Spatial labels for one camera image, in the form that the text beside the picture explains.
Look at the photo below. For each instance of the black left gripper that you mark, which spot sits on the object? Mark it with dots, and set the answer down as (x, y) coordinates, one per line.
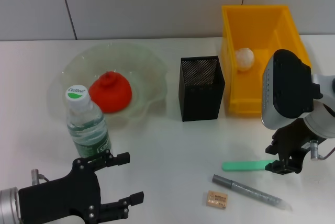
(60, 195)

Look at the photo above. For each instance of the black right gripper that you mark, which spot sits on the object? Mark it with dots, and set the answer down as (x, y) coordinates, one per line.
(293, 143)

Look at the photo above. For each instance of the clear bottle with green label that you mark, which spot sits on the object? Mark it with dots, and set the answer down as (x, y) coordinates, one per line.
(87, 129)

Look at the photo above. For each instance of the beige eraser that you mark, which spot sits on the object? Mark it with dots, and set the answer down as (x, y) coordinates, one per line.
(216, 199)

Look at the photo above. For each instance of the red-orange toy fruit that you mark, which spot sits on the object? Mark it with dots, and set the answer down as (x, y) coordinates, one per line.
(110, 95)

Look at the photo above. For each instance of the white paper ball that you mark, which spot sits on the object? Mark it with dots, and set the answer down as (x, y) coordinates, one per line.
(244, 59)

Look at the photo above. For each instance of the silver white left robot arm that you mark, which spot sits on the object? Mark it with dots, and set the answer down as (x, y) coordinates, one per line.
(8, 203)

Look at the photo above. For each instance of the grey marker pen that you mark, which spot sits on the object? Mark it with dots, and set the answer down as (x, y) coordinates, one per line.
(248, 190)

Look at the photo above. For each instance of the wavy green glass fruit plate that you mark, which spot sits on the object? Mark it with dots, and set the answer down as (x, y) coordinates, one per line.
(149, 77)

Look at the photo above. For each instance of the black mesh pen holder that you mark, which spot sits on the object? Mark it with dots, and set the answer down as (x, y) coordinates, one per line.
(201, 95)

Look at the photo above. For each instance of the yellow plastic bin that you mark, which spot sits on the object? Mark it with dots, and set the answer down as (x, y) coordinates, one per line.
(246, 30)

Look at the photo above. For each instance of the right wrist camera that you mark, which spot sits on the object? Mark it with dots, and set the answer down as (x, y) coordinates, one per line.
(288, 85)

